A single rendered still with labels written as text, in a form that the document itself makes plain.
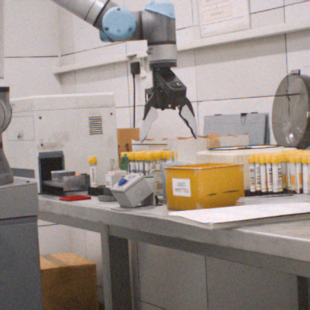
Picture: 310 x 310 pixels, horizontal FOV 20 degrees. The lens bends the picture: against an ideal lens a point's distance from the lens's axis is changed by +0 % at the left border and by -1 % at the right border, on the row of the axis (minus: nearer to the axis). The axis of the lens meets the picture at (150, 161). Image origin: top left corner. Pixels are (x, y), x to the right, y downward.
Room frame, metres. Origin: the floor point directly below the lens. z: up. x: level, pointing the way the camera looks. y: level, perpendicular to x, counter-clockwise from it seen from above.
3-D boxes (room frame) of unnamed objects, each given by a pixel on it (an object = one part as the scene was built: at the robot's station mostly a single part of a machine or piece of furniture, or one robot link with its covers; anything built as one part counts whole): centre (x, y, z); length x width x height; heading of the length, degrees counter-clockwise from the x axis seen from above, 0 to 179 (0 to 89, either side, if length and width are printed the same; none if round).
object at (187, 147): (2.71, -0.12, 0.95); 0.29 x 0.25 x 0.15; 118
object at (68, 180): (2.62, 0.27, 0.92); 0.21 x 0.07 x 0.05; 28
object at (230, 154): (2.36, -0.24, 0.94); 0.30 x 0.24 x 0.12; 109
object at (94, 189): (2.51, 0.11, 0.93); 0.17 x 0.09 x 0.11; 28
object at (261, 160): (2.09, -0.27, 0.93); 0.02 x 0.02 x 0.11
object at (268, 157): (2.08, -0.28, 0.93); 0.02 x 0.02 x 0.11
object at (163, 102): (2.25, -0.04, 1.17); 0.09 x 0.08 x 0.12; 20
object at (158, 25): (2.24, -0.04, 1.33); 0.09 x 0.08 x 0.11; 90
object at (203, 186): (2.03, -0.12, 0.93); 0.13 x 0.13 x 0.10; 33
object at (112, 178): (2.36, 0.09, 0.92); 0.05 x 0.04 x 0.06; 118
